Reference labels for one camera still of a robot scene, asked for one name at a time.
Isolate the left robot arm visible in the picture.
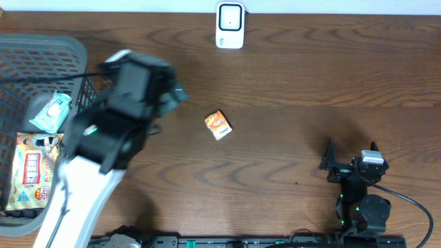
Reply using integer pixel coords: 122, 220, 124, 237
34, 50, 187, 247

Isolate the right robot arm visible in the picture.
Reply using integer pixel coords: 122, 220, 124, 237
319, 141, 391, 244

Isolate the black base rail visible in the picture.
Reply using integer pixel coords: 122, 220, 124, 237
87, 226, 407, 248

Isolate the teal wet wipes pack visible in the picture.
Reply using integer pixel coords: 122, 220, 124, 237
29, 91, 72, 134

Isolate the small orange snack box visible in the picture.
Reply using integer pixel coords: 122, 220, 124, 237
204, 110, 233, 141

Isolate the large beige snack bag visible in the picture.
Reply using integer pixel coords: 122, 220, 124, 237
5, 132, 63, 212

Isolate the white barcode scanner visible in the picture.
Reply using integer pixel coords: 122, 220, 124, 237
215, 1, 245, 49

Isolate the grey plastic shopping basket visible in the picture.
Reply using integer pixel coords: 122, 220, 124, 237
0, 33, 104, 237

